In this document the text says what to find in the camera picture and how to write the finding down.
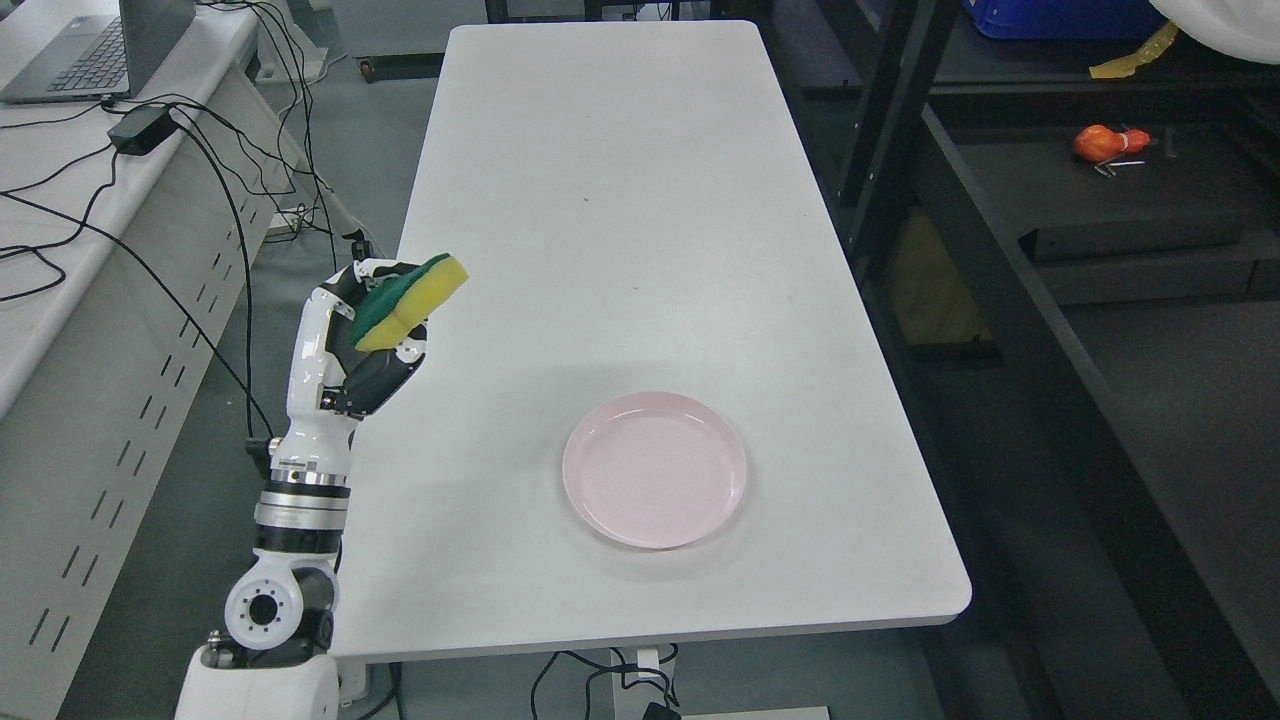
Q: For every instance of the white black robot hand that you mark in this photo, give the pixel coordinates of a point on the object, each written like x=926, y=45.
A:
x=333, y=386

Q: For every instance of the green yellow sponge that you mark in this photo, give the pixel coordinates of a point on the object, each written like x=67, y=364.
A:
x=388, y=314

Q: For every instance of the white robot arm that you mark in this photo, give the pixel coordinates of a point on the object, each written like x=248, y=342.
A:
x=270, y=659

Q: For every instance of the black metal shelf rack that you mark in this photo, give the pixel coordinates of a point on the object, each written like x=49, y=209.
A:
x=1088, y=352

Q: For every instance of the white power strip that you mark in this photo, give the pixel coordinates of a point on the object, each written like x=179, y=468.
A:
x=286, y=222

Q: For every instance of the white side desk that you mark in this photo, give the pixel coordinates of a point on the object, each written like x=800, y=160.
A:
x=130, y=268

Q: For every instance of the black power adapter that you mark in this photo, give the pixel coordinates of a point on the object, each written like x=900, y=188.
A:
x=141, y=130

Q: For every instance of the white rectangular table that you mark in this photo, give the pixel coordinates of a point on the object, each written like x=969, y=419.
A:
x=636, y=213

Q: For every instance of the pink round plate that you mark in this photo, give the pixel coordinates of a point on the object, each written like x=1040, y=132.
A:
x=654, y=470

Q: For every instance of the grey laptop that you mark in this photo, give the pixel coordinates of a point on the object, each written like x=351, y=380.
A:
x=98, y=56

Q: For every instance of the blue plastic bin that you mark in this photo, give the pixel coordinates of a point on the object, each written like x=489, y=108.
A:
x=1064, y=20

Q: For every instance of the yellow tape strip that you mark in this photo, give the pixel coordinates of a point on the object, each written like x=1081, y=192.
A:
x=1150, y=51

